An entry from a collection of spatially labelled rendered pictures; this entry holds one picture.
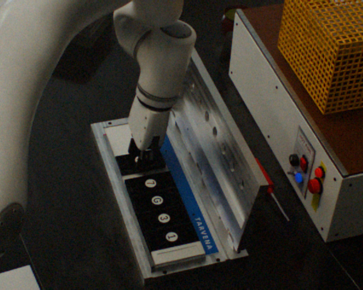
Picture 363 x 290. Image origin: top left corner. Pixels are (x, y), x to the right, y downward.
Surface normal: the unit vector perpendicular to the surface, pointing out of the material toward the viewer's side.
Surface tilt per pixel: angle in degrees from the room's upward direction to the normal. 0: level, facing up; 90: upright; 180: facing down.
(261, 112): 90
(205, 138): 81
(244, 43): 90
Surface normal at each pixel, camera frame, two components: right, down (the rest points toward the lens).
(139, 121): -0.92, 0.03
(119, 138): 0.04, -0.72
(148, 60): -0.80, 0.22
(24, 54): 0.38, 0.05
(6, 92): 0.51, -0.12
